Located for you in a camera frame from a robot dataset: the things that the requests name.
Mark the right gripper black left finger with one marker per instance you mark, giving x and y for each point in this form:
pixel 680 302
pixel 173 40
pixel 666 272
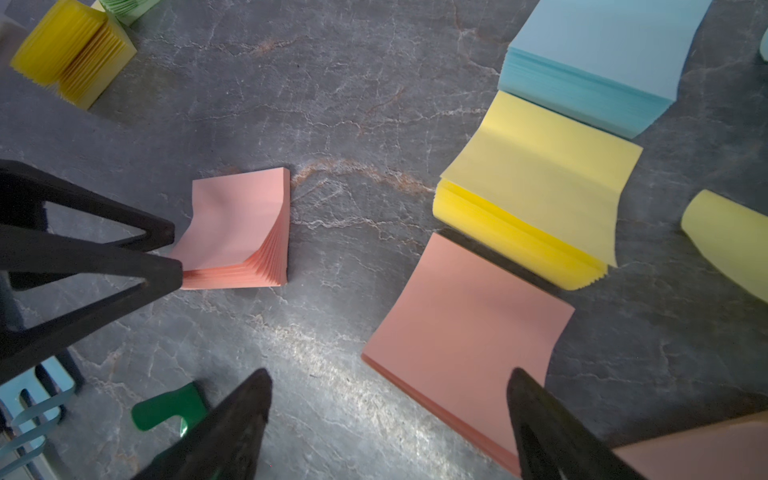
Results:
pixel 227 443

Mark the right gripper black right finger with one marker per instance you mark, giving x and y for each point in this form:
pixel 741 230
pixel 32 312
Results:
pixel 551 442

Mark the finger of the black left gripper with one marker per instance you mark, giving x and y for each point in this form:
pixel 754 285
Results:
pixel 32 251
pixel 26 190

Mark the pink memo pad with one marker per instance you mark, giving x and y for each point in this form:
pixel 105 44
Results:
pixel 239 232
pixel 455 334

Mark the torn pink memo page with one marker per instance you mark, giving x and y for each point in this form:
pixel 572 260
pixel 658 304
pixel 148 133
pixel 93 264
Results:
pixel 734 449

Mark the torn yellow memo page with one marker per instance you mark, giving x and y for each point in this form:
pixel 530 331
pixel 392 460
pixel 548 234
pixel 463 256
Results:
pixel 731 237

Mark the blue memo pad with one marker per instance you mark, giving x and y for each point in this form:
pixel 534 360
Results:
pixel 614 65

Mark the torn blue memo page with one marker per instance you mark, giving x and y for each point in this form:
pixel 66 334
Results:
pixel 763 47

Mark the yellow fanned memo pad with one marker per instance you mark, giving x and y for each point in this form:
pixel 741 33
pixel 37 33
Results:
pixel 75 50

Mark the light blue garden fork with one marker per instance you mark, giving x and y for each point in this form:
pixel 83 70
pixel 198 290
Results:
pixel 34 410

